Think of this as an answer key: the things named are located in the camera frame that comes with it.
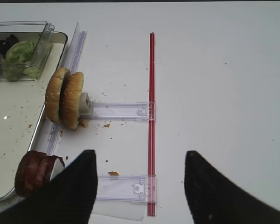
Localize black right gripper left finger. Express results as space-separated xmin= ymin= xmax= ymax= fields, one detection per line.
xmin=0 ymin=150 xmax=98 ymax=224

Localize right front clear cross rail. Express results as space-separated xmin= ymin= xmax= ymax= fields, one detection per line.
xmin=96 ymin=175 xmax=157 ymax=203

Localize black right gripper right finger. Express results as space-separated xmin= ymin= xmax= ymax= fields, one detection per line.
xmin=184 ymin=151 xmax=280 ymax=224

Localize clear cross rail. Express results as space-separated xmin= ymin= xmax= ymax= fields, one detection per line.
xmin=96 ymin=175 xmax=157 ymax=203
xmin=80 ymin=102 xmax=156 ymax=122

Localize right red strip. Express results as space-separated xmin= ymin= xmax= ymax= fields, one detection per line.
xmin=147 ymin=31 xmax=156 ymax=217

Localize green lettuce leaves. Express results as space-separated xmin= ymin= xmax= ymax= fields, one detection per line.
xmin=0 ymin=41 xmax=40 ymax=81

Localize brown meat patties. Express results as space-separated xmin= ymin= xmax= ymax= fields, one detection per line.
xmin=14 ymin=151 xmax=65 ymax=198

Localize white pusher block behind sesame buns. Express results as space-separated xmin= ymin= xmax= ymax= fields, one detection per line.
xmin=79 ymin=92 xmax=93 ymax=115

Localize sesame bun top outer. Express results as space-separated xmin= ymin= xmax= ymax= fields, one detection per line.
xmin=60 ymin=72 xmax=84 ymax=129

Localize right rear clear cross rail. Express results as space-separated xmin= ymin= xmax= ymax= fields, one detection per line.
xmin=80 ymin=102 xmax=156 ymax=122

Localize clear plastic container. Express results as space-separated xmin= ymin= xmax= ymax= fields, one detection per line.
xmin=0 ymin=21 xmax=55 ymax=82

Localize silver metal tray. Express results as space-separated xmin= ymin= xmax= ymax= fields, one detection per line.
xmin=0 ymin=32 xmax=68 ymax=201

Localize sesame bun top near tray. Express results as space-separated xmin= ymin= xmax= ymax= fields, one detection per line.
xmin=44 ymin=67 xmax=70 ymax=124

